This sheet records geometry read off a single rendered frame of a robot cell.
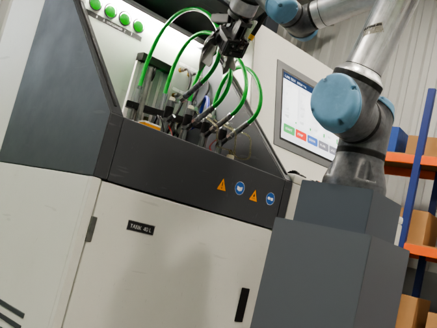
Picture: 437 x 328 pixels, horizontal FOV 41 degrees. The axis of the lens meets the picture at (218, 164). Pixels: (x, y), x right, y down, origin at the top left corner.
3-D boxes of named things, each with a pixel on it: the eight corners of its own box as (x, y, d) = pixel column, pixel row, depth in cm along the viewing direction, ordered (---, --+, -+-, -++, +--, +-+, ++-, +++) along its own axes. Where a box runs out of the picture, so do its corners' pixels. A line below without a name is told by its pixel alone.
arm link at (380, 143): (393, 161, 141) (404, 108, 143) (373, 146, 130) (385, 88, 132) (347, 156, 148) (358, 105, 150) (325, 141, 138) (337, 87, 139)
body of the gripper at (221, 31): (218, 57, 162) (235, 19, 155) (209, 40, 168) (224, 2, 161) (242, 60, 166) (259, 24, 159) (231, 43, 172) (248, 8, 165)
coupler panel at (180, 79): (163, 131, 212) (184, 51, 217) (157, 131, 215) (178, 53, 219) (189, 142, 221) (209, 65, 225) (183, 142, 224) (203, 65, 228)
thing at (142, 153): (106, 180, 140) (124, 116, 142) (97, 179, 143) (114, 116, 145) (274, 229, 180) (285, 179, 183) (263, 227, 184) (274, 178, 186)
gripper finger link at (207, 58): (197, 75, 167) (217, 51, 163) (190, 64, 171) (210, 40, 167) (205, 79, 169) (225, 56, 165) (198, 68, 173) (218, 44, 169)
